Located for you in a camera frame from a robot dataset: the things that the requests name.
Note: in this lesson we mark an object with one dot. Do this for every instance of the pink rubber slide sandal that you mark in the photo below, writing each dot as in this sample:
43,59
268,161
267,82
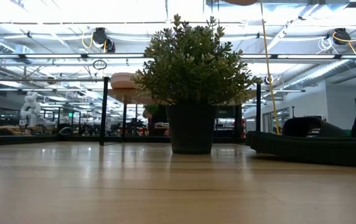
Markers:
241,2
122,81

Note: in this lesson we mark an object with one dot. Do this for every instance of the wooden shelf with black legs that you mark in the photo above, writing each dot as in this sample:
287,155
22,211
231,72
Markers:
104,109

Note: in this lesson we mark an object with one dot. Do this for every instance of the green plant in black pot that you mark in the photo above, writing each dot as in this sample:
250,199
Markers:
190,130

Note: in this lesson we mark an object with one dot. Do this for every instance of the small green background plant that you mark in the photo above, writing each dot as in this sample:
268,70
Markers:
151,109

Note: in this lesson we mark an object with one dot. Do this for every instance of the long ceiling light strip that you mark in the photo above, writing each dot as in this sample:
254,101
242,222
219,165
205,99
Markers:
53,56

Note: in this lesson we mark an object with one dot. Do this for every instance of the white robot figure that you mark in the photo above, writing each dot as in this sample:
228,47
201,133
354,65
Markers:
30,109

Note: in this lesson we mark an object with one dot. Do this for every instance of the black metal table frame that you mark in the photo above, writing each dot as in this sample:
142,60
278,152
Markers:
41,140

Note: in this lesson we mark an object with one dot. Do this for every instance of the silver ceiling duct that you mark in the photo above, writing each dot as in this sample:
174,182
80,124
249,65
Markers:
321,73

